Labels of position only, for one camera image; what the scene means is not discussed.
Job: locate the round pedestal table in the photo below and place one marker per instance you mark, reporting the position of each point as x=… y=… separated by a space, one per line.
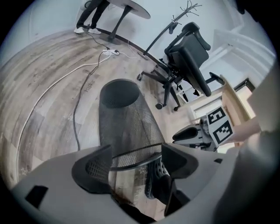
x=135 y=6

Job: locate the white power strip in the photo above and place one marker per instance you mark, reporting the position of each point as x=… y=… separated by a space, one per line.
x=111 y=52

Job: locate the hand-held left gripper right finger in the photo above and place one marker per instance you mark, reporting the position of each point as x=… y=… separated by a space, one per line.
x=201 y=186

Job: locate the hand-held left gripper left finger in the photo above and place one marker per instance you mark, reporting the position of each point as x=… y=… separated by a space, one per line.
x=61 y=192

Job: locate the black coat rack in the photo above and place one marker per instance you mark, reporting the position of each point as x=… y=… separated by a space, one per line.
x=173 y=26

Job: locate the person's right black clog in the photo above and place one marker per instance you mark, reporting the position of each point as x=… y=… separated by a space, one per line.
x=157 y=172

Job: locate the black mesh office chair with headrest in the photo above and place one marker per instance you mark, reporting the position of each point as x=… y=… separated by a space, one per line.
x=190 y=59

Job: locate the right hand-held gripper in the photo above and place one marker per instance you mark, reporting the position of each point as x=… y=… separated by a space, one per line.
x=221 y=131

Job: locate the person's right forearm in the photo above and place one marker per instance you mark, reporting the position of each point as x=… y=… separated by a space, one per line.
x=247 y=131

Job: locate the curved wooden desk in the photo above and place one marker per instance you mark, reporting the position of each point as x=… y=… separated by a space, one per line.
x=236 y=102

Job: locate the black mesh waste bin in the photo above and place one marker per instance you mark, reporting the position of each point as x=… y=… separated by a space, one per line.
x=124 y=122

